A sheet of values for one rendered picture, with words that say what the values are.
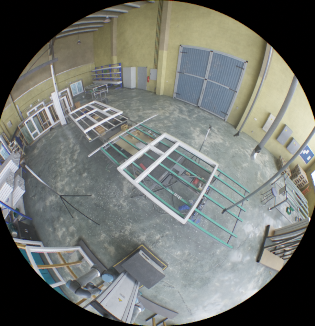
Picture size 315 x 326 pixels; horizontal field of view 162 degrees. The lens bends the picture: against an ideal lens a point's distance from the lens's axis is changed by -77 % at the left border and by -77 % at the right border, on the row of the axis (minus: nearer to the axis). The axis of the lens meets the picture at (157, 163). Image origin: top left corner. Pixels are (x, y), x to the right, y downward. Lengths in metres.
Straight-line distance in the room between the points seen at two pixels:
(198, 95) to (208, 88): 0.90
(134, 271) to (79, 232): 1.77
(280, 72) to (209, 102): 4.92
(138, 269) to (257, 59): 8.37
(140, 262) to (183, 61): 8.60
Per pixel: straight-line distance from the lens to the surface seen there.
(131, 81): 10.62
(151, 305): 3.08
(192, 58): 7.71
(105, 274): 1.81
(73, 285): 1.46
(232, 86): 7.01
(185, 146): 2.58
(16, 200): 5.10
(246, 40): 7.57
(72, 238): 3.23
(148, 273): 1.83
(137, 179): 1.90
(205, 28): 8.07
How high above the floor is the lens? 2.58
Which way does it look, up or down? 52 degrees down
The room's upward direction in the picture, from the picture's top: 6 degrees clockwise
